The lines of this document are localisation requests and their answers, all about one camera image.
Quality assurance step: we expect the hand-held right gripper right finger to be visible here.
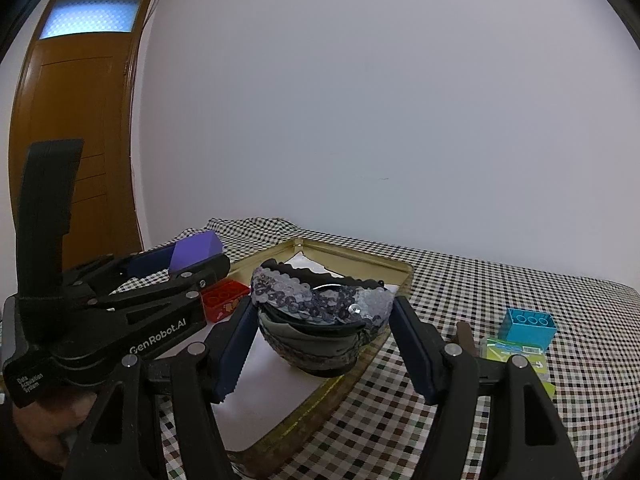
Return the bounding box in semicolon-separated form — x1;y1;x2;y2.
392;297;586;480

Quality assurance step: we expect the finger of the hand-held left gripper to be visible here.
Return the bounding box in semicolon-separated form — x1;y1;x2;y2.
62;242;177;286
92;254;232;313

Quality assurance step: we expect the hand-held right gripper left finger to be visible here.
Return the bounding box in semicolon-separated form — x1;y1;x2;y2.
62;300;259;480

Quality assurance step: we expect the purple box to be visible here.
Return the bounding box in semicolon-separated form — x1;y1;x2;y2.
169;230;224;276

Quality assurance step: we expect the red building block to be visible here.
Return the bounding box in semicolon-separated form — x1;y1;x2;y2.
201;280;251;323

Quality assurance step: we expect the dark brown bar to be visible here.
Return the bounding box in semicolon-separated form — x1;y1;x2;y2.
455;321;478;358

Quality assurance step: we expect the clear packet with green label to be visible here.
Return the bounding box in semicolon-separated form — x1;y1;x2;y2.
479;337;551;386

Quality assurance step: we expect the blue building block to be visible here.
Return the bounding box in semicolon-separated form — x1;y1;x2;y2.
497;307;557;348

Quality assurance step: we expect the gold metal tray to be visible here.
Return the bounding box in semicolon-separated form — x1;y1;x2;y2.
210;238;414;466

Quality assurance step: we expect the person's left hand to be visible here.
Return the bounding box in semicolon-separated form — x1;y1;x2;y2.
12;392;98;476

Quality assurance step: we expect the white paper sheet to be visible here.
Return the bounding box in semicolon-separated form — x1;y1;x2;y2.
210;252;401;453

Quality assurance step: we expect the checkered tablecloth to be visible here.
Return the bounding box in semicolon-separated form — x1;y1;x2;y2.
150;217;640;480

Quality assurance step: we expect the brown wooden door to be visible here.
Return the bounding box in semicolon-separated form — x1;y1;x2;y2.
9;0;156;271

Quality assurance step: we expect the frosted transom window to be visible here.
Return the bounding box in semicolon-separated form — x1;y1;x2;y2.
40;0;142;39

